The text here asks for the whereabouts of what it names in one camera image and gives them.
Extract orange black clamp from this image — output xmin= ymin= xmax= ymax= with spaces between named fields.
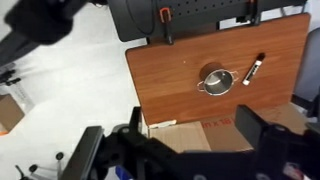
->
xmin=159 ymin=7 xmax=174 ymax=45
xmin=248 ymin=0 xmax=261 ymax=26

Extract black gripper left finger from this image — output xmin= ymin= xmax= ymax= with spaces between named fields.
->
xmin=60 ymin=126 xmax=103 ymax=180

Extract small cardboard box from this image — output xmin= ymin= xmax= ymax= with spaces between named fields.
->
xmin=0 ymin=95 xmax=25 ymax=134

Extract silver pot with handles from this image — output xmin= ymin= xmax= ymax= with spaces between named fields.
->
xmin=197 ymin=62 xmax=239 ymax=96

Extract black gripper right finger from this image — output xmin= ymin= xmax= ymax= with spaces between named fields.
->
xmin=235 ymin=105 xmax=269 ymax=149

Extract black and white marker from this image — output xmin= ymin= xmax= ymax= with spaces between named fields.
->
xmin=242 ymin=53 xmax=265 ymax=86

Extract black perforated breadboard table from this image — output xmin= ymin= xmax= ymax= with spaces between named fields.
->
xmin=108 ymin=0 xmax=308 ymax=42

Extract wooden table top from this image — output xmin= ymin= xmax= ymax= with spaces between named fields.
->
xmin=126 ymin=13 xmax=310 ymax=125

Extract brown cardboard box wall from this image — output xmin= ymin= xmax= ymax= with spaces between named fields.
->
xmin=145 ymin=103 xmax=307 ymax=153

